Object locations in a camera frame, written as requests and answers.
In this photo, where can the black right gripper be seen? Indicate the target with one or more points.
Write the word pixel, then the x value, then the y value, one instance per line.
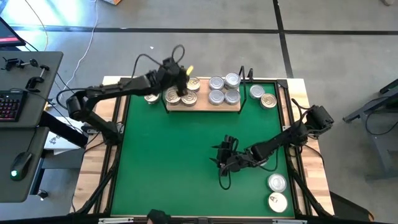
pixel 236 160

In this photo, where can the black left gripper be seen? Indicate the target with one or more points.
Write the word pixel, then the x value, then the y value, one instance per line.
pixel 171 74

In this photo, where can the gold-lid blue-label tuna can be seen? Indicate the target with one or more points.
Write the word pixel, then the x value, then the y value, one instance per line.
pixel 172 96
pixel 195 84
pixel 278 202
pixel 268 101
pixel 189 99
pixel 151 99

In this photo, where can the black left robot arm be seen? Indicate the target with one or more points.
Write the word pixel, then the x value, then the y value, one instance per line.
pixel 109 90

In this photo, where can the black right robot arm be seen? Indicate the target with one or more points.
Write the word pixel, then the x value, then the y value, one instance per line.
pixel 286 137

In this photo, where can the wooden shelf board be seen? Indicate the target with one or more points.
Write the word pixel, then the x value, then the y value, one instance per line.
pixel 203 102

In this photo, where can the yellow tape tag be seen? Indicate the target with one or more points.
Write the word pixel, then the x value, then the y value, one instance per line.
pixel 189 70

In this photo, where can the green table mat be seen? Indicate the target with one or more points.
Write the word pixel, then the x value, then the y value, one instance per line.
pixel 174 174

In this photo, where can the black table clamp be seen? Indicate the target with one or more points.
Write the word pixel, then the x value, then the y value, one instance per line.
pixel 250 76

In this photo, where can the person's head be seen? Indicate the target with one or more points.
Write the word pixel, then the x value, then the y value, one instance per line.
pixel 158 217

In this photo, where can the silver aluminium bar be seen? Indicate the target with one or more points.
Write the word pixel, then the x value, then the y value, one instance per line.
pixel 115 220
pixel 289 221

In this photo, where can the orange box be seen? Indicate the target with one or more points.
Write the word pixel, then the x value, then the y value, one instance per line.
pixel 114 2

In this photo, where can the black support beam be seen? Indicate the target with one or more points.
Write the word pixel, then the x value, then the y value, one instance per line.
pixel 62 129

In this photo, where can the white printed box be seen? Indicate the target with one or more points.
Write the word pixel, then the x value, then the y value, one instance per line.
pixel 59 141

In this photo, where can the black desk clamp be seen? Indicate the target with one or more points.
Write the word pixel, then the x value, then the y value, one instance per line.
pixel 11 62
pixel 32 82

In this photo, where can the dark grey desk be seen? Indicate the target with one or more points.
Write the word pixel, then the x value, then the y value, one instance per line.
pixel 31 102

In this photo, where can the black equipment stand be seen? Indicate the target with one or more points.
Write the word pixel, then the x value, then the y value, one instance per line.
pixel 381 152

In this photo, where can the black backlit keyboard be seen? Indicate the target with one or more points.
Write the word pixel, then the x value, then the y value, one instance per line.
pixel 11 105

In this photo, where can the black caster wheel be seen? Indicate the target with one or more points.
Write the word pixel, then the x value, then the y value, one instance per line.
pixel 42 194

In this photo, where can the black computer mouse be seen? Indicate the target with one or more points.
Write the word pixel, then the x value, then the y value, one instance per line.
pixel 20 166

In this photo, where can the dark computer monitor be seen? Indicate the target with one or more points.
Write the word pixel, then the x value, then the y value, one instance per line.
pixel 7 34

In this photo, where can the black metal rig frame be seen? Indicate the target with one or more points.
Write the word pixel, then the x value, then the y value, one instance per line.
pixel 125 81

